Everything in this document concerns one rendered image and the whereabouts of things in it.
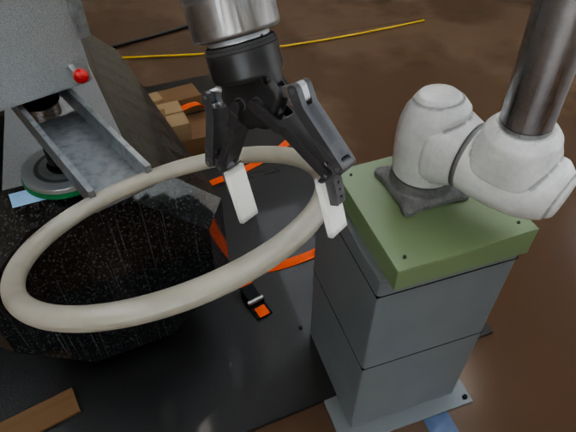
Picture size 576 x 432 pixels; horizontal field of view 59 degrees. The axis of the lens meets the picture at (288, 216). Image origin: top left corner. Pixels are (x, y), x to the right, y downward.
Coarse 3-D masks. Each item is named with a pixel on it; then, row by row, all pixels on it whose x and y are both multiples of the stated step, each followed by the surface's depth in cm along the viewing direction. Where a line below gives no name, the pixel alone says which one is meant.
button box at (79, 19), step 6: (66, 0) 102; (72, 0) 101; (78, 0) 102; (72, 6) 102; (78, 6) 103; (72, 12) 103; (78, 12) 103; (84, 12) 104; (72, 18) 104; (78, 18) 104; (84, 18) 105; (78, 24) 105; (84, 24) 106; (78, 30) 105; (84, 30) 106; (78, 36) 106; (84, 36) 107
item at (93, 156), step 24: (72, 96) 112; (24, 120) 109; (48, 120) 113; (72, 120) 113; (96, 120) 105; (48, 144) 98; (72, 144) 106; (96, 144) 106; (120, 144) 99; (72, 168) 92; (96, 168) 100; (120, 168) 99; (144, 168) 93
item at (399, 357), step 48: (336, 240) 141; (336, 288) 151; (384, 288) 119; (432, 288) 126; (480, 288) 135; (336, 336) 163; (384, 336) 135; (432, 336) 145; (336, 384) 177; (384, 384) 156; (432, 384) 169
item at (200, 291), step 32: (192, 160) 94; (256, 160) 90; (288, 160) 84; (96, 192) 90; (128, 192) 92; (64, 224) 83; (320, 224) 62; (32, 256) 75; (256, 256) 56; (288, 256) 58; (0, 288) 66; (192, 288) 53; (224, 288) 54; (32, 320) 57; (64, 320) 55; (96, 320) 53; (128, 320) 53
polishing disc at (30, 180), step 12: (36, 156) 135; (24, 168) 131; (36, 168) 131; (24, 180) 128; (36, 180) 128; (48, 180) 128; (60, 180) 128; (36, 192) 126; (48, 192) 125; (60, 192) 125
